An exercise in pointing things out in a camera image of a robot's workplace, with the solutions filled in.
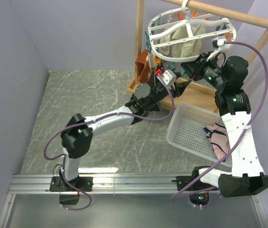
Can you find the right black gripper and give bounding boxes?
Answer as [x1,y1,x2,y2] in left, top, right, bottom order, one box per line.
[181,51,227,91]

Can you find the orange clothes peg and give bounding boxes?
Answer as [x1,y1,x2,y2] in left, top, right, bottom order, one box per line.
[154,56,163,67]

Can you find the white clip hanger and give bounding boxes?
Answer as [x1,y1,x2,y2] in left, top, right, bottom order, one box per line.
[146,0,237,63]

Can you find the black striped underwear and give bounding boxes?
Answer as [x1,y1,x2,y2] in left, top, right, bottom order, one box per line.
[146,67,162,112]

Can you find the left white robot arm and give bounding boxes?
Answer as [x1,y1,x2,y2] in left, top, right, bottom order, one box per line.
[59,77,190,191]

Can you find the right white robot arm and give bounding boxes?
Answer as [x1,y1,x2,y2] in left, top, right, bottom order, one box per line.
[171,54,268,200]

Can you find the pale green underwear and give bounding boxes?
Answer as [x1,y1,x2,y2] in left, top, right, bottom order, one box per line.
[171,23,206,58]

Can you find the beige underwear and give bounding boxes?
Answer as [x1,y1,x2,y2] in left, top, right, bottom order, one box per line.
[148,14,175,57]

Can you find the rust brown underwear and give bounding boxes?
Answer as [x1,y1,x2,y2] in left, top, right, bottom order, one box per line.
[135,49,151,83]

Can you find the pink navy underwear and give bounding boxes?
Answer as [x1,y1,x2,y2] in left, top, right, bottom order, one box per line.
[203,123,229,160]

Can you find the teal clothes peg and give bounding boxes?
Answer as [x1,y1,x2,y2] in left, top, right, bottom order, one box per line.
[166,63,176,72]

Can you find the white plastic basket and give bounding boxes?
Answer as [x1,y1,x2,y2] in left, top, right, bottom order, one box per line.
[166,104,224,162]

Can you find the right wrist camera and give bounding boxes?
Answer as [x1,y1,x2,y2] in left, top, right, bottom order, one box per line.
[206,37,230,62]

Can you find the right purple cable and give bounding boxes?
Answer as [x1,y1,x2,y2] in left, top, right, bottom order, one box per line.
[170,41,268,209]

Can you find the purple cable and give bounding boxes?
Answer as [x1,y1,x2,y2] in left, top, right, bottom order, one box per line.
[43,73,175,211]
[170,41,268,209]

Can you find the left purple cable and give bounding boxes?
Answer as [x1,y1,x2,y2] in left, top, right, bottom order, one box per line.
[43,73,175,211]

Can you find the aluminium mounting rail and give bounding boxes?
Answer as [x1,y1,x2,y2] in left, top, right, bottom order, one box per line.
[8,173,189,195]

